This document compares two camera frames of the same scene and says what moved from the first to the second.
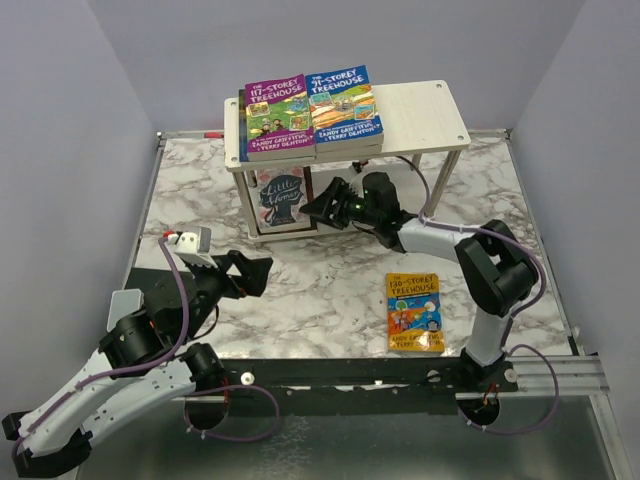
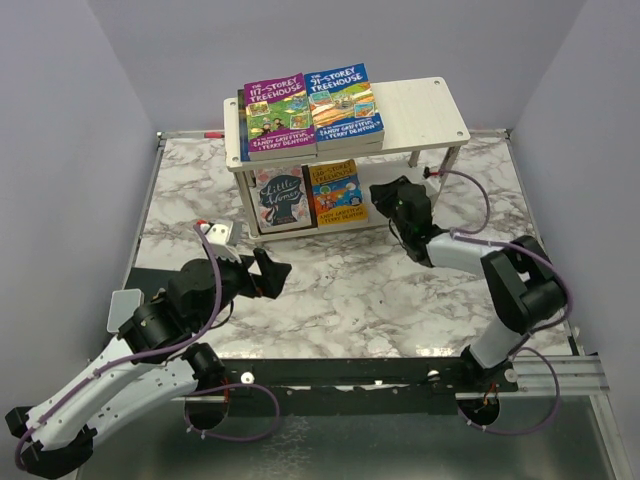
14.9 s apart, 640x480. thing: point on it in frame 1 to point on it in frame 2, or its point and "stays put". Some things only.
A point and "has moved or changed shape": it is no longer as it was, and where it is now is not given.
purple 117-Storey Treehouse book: (278, 120) stays put
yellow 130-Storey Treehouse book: (414, 313) has moved or changed shape
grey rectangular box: (124, 302) stays put
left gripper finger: (253, 276) to (272, 275)
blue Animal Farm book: (243, 134) stays put
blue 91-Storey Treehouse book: (344, 109) stays put
